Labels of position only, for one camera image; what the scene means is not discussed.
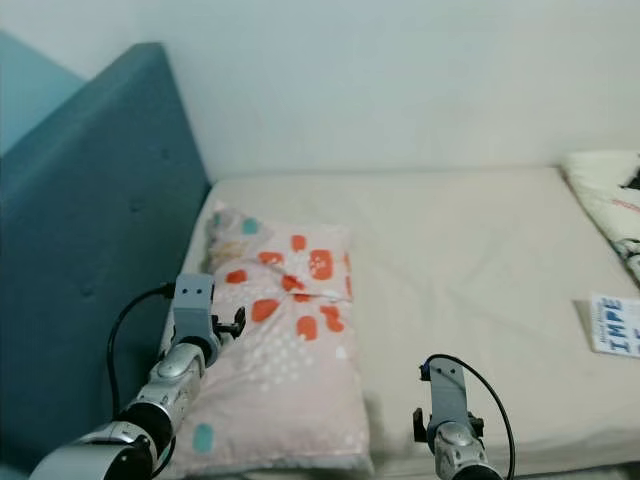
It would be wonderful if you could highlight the white book blue lettering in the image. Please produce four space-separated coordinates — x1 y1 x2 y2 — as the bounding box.
588 292 640 359

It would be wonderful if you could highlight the cream sheeted mattress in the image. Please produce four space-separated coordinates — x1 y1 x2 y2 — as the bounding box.
160 165 640 476

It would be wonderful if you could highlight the teal upholstered headboard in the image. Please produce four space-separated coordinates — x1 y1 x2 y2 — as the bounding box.
0 42 212 480

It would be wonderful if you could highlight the cream cartoon print blanket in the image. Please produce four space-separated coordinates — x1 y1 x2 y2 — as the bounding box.
560 150 640 287

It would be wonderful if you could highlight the pink patterned pillow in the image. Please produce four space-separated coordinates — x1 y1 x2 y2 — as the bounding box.
160 200 373 477

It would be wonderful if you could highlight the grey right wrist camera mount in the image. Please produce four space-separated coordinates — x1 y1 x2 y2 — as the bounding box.
422 358 470 428

